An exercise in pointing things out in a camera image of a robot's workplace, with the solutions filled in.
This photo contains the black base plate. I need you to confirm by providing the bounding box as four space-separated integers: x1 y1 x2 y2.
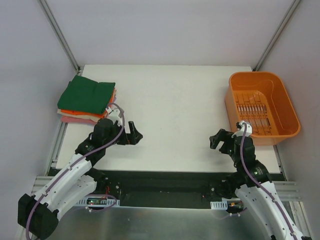
89 170 237 209

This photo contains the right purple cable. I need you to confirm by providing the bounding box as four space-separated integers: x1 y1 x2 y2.
211 121 301 240

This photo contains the pink folded t shirt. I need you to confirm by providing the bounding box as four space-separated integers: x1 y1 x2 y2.
60 115 100 125

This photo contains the right aluminium frame post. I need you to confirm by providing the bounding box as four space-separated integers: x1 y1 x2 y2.
252 0 303 72

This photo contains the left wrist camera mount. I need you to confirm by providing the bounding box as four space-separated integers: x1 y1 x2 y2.
105 107 123 127

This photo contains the orange folded t shirt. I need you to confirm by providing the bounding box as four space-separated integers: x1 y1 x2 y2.
60 88 118 119

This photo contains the white cable duct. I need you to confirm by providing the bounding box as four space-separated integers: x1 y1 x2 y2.
210 200 228 211
74 196 120 208

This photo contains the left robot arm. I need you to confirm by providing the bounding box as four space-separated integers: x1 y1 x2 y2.
17 118 143 240

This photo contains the purple cable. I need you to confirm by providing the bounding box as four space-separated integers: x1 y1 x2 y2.
211 121 301 240
24 102 125 240

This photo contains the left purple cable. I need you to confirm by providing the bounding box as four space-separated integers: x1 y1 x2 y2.
24 102 125 240

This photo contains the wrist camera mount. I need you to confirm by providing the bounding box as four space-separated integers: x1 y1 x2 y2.
231 120 253 138
105 107 123 127

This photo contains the beige folded t shirt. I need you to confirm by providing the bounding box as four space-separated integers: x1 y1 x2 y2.
56 87 119 123

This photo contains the right white cable duct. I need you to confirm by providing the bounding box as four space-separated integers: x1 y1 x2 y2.
210 200 228 211

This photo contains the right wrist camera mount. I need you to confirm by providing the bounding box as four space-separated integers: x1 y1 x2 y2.
231 120 253 138

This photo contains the orange plastic basket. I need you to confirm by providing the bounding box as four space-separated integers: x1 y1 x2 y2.
224 71 301 146

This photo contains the left aluminium frame post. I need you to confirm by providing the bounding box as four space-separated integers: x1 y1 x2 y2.
37 0 81 74

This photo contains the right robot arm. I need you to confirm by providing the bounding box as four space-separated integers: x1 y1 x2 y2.
209 126 308 240

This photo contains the aluminium frame post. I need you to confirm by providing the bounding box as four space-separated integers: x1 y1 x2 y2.
252 0 303 72
37 0 81 74

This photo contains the dark green t shirt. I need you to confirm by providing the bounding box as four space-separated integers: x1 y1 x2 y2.
57 75 116 114

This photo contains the left white cable duct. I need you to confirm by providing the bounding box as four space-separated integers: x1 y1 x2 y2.
74 196 120 208

